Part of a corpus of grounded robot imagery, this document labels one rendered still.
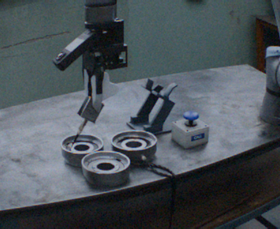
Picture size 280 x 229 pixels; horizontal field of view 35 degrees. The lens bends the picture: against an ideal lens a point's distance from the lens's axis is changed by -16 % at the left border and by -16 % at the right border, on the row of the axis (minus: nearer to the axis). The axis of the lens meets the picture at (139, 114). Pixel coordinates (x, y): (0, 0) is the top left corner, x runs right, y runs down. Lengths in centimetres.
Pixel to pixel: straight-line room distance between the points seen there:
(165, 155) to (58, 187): 29
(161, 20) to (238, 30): 66
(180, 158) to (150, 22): 187
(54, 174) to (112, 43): 32
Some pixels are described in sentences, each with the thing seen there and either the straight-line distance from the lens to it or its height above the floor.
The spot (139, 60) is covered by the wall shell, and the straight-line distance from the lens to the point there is 302.
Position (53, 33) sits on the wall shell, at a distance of 275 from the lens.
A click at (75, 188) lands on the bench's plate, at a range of 107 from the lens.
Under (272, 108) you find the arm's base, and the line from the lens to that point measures 140.
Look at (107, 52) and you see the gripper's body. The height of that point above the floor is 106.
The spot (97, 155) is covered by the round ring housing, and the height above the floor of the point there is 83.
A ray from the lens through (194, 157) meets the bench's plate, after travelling 120.
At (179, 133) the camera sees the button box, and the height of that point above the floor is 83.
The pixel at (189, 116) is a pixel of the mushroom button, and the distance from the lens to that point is 123.
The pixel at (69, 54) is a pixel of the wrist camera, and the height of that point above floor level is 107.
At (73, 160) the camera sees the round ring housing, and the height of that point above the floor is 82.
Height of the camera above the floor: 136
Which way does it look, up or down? 23 degrees down
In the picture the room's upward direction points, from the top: 1 degrees counter-clockwise
